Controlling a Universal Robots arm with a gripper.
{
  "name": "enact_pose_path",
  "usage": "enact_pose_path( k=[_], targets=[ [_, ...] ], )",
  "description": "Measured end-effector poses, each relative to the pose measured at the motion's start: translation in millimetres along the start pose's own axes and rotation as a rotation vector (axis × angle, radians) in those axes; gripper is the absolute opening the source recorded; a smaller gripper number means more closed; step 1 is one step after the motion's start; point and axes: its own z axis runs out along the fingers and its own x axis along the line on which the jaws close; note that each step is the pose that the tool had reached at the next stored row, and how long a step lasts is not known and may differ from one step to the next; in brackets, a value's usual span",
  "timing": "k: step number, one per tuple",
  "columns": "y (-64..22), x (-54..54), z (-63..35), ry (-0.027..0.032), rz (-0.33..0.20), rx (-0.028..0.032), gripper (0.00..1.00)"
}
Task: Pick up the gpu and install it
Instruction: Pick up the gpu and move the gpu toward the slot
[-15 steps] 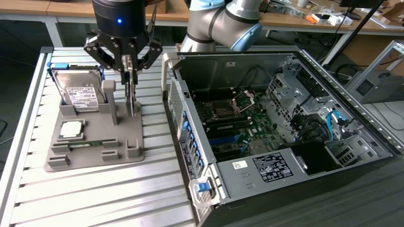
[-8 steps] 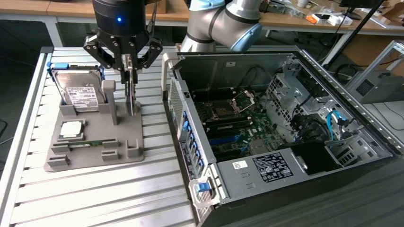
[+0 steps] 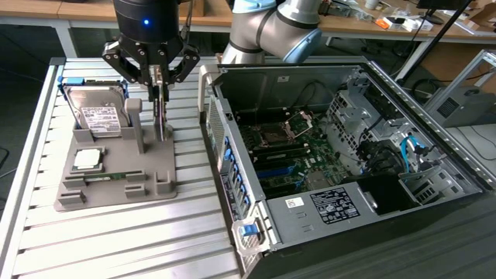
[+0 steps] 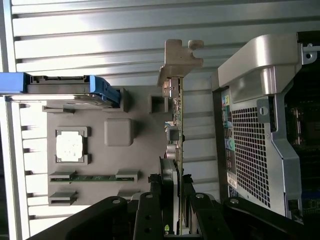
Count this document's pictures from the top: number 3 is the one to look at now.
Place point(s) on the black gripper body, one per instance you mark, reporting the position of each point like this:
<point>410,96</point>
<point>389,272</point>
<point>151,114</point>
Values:
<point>150,32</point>

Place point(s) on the low-profile graphics card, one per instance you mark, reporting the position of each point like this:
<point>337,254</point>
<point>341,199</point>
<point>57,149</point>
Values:
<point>161,122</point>

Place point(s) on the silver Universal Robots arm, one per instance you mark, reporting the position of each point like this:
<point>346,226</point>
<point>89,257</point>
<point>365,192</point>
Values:
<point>287,26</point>

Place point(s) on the blue disk caddy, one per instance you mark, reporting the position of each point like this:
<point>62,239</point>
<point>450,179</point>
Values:
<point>74,80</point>

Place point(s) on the closed cardboard box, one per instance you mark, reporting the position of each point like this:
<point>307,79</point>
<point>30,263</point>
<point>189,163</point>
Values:
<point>198,8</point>

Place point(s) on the silver hard disk drive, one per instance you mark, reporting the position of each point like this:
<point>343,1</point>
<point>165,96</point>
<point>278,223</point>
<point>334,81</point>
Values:
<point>93,101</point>

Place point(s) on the wooden office desk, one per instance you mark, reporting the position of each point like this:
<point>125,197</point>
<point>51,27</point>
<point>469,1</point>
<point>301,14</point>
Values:
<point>78,13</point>
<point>462,35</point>

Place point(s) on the CPU socket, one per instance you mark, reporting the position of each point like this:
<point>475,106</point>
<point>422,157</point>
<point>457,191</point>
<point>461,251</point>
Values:
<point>275,135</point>

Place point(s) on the silver CPU chip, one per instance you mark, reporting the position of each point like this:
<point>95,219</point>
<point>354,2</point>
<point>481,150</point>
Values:
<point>87,159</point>

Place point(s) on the grey parts rack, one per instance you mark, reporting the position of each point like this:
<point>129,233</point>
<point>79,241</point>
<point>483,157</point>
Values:
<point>117,162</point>

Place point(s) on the metal socket cover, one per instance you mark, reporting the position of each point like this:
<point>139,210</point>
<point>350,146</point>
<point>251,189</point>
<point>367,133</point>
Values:
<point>301,123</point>

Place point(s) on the green RAM stick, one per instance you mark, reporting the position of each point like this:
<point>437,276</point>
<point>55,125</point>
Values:
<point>109,176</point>

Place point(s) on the black RAM stick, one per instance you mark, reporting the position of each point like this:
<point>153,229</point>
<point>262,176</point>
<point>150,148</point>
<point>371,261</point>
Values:
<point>283,154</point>

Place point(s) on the grey metal component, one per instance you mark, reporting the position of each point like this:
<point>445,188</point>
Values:
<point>341,8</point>

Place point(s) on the green motherboard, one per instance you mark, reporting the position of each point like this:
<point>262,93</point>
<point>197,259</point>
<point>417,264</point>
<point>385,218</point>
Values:
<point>322,157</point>

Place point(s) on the silver disk bay cage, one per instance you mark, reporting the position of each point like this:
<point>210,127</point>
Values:
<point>365,122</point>

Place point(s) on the white cup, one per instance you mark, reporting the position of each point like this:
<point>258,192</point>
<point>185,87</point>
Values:
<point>373,3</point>

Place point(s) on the small orange box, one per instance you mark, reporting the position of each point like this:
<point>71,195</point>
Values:
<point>383,24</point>

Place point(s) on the grey chipset heatsink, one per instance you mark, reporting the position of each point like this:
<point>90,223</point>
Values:
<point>318,180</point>

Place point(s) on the blue case latch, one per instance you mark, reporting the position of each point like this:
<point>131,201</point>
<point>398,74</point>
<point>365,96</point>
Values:
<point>247,231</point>

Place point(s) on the grey power supply unit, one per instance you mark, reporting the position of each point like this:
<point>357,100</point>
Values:
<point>302,221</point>

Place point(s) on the small white box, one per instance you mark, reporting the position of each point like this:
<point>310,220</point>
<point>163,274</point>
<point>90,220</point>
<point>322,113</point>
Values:
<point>425,26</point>

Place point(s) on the black tripod pole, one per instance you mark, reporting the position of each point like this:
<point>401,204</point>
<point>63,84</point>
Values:
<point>438,37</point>

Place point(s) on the black monitor with stand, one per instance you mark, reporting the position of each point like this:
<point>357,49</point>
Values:
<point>430,3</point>

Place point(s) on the grey equipment box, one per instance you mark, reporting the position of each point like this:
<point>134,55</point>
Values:
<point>465,107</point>

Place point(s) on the open brown carton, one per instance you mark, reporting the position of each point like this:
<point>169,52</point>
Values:
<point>485,14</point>

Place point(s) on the open black PC case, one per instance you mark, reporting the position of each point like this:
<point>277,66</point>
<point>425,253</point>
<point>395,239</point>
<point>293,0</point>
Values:
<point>349,255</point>

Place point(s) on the silver disk bay bracket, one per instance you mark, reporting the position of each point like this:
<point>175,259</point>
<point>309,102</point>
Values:
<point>426,186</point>

